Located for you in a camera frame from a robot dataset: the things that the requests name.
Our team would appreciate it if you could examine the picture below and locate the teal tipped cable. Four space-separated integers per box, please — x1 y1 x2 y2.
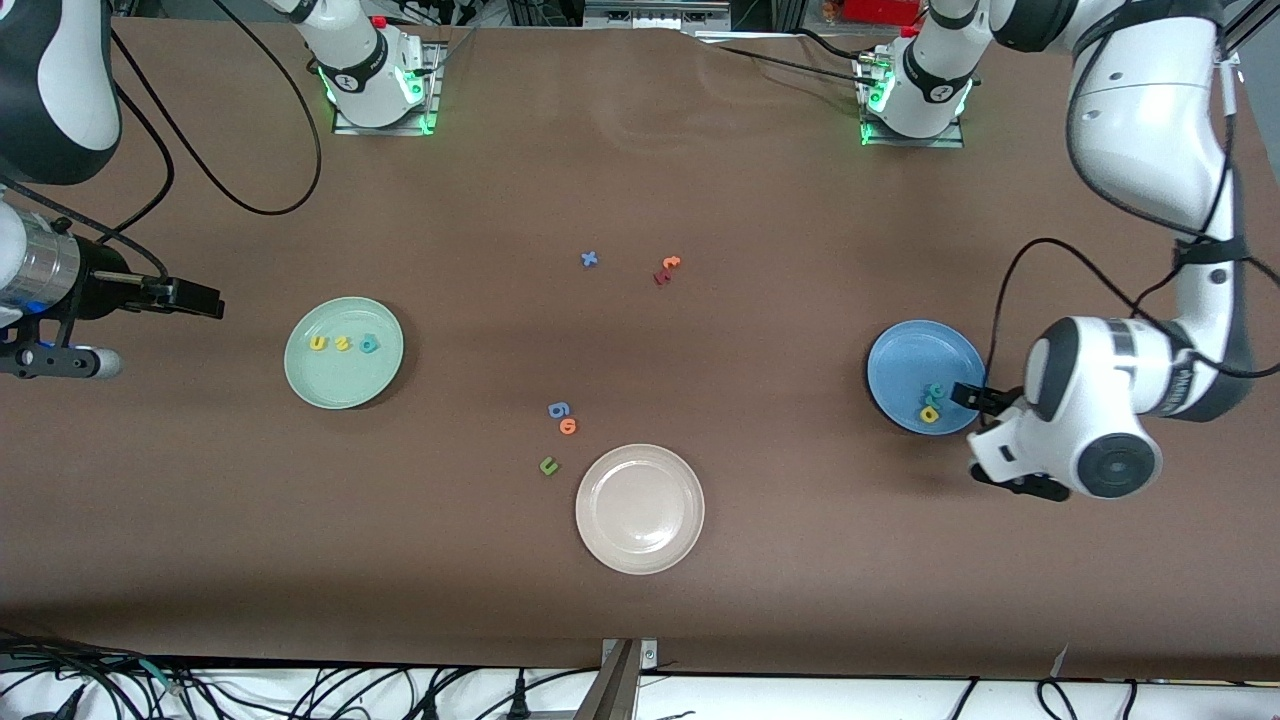
135 655 186 696

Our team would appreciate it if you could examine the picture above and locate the aluminium corner frame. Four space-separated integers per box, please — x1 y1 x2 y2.
1215 0 1280 67

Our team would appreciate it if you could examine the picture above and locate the red box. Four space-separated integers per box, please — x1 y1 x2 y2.
842 0 926 26

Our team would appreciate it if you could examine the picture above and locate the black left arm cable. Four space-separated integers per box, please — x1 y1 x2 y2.
985 40 1280 393

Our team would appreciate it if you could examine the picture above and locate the green plate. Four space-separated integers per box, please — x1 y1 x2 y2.
283 296 405 411

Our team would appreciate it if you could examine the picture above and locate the brown table cover mat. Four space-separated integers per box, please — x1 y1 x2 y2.
0 18 1280 681

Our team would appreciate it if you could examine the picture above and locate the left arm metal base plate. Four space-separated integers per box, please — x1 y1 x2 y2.
860 55 966 149

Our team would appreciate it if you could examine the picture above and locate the black base cable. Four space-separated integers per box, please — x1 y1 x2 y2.
695 30 873 86

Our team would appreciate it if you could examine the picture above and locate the grey metal equipment rack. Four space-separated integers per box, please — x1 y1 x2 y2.
505 0 801 31

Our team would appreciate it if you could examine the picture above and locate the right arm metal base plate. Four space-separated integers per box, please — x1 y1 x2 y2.
332 40 443 137

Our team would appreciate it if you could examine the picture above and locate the aluminium profile bar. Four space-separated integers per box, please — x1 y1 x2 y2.
575 640 643 720

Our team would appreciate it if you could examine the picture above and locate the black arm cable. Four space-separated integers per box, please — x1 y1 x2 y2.
985 40 1280 393
0 0 323 281

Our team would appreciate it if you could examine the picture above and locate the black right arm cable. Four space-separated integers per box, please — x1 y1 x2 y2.
0 0 323 281

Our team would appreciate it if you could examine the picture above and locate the beige plate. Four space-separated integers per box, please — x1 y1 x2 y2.
575 443 706 576

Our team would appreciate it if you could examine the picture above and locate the blue plate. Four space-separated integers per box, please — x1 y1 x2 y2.
866 319 989 437

